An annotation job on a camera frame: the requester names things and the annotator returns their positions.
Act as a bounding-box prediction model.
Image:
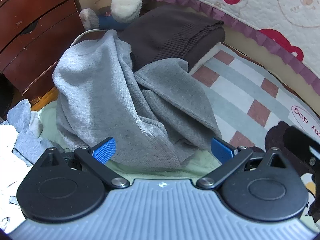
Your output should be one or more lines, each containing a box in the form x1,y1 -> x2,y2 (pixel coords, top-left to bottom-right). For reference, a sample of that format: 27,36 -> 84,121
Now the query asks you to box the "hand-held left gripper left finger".
34,137 -> 130,189

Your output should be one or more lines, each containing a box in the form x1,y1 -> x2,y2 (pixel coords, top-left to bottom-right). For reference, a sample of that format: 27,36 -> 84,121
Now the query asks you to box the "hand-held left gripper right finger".
196,137 -> 289,190

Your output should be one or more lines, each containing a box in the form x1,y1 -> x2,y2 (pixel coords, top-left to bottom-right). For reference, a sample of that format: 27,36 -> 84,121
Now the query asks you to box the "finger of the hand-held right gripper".
284,126 -> 320,174

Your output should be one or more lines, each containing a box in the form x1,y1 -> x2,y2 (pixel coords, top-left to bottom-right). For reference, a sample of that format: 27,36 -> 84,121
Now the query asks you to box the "grey sweater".
52,29 -> 222,173

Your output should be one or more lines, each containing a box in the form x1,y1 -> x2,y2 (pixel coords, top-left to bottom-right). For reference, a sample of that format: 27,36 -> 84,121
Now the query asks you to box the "light green blanket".
37,102 -> 225,180

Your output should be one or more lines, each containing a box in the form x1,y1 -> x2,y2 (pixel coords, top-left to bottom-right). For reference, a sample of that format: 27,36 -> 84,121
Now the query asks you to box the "checked play mat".
190,42 -> 320,230

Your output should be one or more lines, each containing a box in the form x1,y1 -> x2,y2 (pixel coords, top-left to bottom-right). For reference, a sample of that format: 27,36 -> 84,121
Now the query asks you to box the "light blue-grey garment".
7,99 -> 65,167

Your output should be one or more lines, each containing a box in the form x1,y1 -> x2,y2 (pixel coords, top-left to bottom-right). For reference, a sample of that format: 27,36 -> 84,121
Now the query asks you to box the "white crumpled cloth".
0,124 -> 34,230

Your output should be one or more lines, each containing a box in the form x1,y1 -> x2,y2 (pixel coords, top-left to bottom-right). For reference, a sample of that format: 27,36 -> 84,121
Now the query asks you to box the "dark brown knit sweater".
120,6 -> 225,72

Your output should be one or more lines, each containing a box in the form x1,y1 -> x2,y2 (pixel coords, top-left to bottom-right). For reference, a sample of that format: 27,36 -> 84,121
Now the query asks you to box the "printed quilt with purple ruffle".
150,0 -> 320,95

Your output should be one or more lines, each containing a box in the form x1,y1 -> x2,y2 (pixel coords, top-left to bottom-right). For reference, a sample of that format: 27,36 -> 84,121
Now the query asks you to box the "grey and white plush toy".
79,0 -> 155,30

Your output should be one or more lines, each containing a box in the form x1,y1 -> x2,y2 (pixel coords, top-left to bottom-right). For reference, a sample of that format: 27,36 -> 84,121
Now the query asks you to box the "wooden drawer chest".
0,0 -> 87,100

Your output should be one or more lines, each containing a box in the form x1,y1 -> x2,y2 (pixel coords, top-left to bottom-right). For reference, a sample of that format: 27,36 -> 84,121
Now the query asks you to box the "white cable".
70,29 -> 108,48

